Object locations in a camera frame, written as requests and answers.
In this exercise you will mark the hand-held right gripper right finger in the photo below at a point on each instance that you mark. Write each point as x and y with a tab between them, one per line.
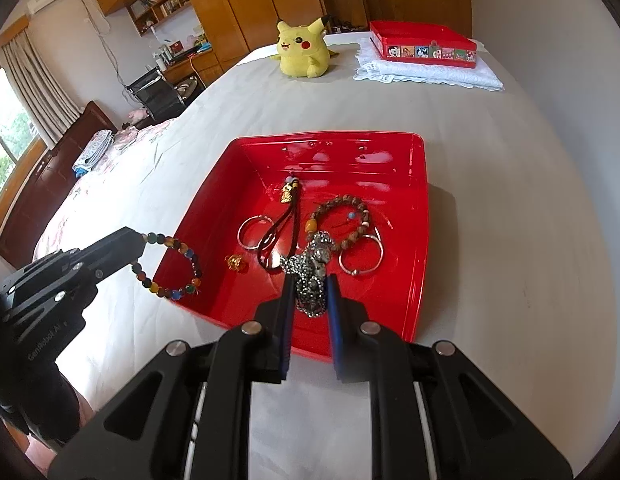
335	330

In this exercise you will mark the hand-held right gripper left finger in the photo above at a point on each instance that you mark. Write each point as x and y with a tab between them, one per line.
290	340

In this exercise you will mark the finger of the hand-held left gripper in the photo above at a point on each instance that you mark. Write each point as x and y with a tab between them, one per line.
105	245
110	265

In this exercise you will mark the thin silver bangle with ball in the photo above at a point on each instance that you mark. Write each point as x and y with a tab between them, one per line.
357	272

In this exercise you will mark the wide silver bangle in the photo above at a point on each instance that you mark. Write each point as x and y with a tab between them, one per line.
241	240

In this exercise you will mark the red tin box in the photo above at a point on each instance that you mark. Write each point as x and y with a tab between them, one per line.
230	200

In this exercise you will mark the dark wooden headboard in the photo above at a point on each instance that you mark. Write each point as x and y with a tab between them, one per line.
45	195

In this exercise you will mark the pink soft toy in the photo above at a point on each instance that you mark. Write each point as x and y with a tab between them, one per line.
138	116

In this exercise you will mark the window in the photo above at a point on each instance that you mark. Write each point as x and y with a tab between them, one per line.
10	145

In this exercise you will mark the black office chair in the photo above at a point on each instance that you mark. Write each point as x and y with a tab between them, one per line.
157	95

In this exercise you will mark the beige curtain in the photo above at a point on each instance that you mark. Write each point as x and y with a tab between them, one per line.
45	90

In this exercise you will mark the wooden desk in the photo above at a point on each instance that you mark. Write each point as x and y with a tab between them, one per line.
195	67

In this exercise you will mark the wooden bookshelf with books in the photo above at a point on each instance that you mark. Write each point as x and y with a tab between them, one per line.
160	5

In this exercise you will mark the yellow plush toy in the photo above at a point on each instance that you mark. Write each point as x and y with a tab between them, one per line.
302	57

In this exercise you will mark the white folded lace cloth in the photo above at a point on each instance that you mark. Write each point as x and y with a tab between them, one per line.
440	77

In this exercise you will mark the wooden wardrobe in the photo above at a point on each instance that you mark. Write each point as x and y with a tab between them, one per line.
255	0

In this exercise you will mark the red tin lid with pictures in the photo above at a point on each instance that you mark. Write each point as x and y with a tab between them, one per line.
420	35

